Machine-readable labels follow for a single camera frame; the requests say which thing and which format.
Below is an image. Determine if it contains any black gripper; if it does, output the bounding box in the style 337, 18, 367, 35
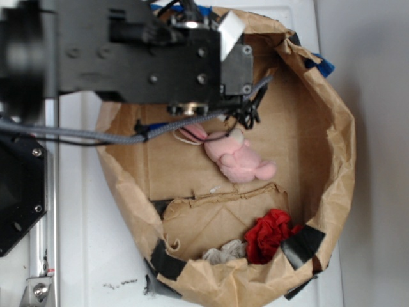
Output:
41, 1, 221, 104

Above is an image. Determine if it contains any pink plush bunny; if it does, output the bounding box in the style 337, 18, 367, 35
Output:
179, 123, 277, 184

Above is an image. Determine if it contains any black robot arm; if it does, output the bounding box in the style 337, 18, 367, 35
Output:
1, 1, 221, 121

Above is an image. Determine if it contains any brown paper bag bin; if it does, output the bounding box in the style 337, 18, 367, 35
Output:
98, 11, 356, 306

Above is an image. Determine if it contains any white crumpled cloth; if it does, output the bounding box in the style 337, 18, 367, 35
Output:
202, 239, 247, 265

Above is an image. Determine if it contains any red crumpled cloth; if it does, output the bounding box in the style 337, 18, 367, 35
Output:
244, 209, 303, 264

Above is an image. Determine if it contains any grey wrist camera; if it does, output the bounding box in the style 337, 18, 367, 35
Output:
217, 10, 253, 96

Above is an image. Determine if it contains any grey braided cable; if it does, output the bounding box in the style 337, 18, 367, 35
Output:
0, 75, 274, 145

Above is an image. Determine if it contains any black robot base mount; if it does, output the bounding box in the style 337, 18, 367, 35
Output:
1, 131, 45, 257

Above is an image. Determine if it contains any aluminium frame rail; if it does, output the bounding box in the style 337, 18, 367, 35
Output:
19, 95, 61, 307

